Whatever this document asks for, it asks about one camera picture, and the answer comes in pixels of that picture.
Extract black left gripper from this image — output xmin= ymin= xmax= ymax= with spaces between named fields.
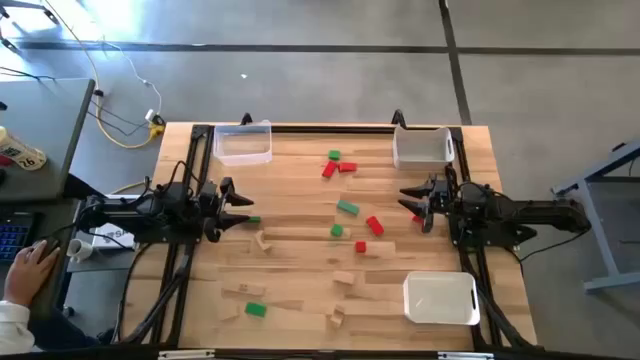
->
xmin=192 ymin=176 xmax=255 ymax=244

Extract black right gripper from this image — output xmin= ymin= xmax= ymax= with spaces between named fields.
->
xmin=397 ymin=172 xmax=459 ymax=234

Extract long wooden block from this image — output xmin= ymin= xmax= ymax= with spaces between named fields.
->
xmin=221 ymin=281 xmax=267 ymax=298

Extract person's forearm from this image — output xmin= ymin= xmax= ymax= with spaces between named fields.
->
xmin=0 ymin=299 xmax=36 ymax=355

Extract white plastic bin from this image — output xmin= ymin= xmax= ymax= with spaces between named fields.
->
xmin=392 ymin=125 xmax=456 ymax=171
xmin=402 ymin=271 xmax=481 ymax=326

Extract clear plastic bin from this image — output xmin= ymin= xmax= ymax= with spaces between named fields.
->
xmin=212 ymin=119 xmax=274 ymax=167

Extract white printed box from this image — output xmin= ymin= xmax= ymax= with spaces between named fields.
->
xmin=92 ymin=222 xmax=136 ymax=250

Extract white mug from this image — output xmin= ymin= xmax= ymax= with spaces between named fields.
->
xmin=67 ymin=238 xmax=95 ymax=264

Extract grey desk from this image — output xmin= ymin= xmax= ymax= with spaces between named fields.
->
xmin=0 ymin=77 xmax=96 ymax=201
xmin=0 ymin=197 xmax=81 ymax=321

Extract person's hand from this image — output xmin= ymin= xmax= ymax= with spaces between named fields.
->
xmin=3 ymin=239 xmax=61 ymax=307

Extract white labelled bottle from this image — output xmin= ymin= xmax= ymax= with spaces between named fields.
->
xmin=0 ymin=125 xmax=48 ymax=172

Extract black backlit keyboard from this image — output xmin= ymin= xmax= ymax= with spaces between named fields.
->
xmin=0 ymin=212 xmax=34 ymax=264

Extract black stand legs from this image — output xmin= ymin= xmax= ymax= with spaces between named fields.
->
xmin=0 ymin=0 xmax=60 ymax=55

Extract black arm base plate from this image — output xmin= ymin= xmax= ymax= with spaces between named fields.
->
xmin=130 ymin=227 xmax=206 ymax=246
xmin=448 ymin=219 xmax=539 ymax=250

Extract black aluminium table frame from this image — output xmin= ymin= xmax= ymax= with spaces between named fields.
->
xmin=113 ymin=108 xmax=540 ymax=360

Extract black cable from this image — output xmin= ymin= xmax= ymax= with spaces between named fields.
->
xmin=0 ymin=66 xmax=151 ymax=139

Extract white cable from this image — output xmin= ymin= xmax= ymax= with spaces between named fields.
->
xmin=102 ymin=42 xmax=164 ymax=121

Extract yellow cable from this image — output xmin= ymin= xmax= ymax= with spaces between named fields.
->
xmin=43 ymin=0 xmax=166 ymax=150

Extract blue-grey table frame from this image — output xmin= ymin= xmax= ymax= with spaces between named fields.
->
xmin=551 ymin=139 xmax=640 ymax=294

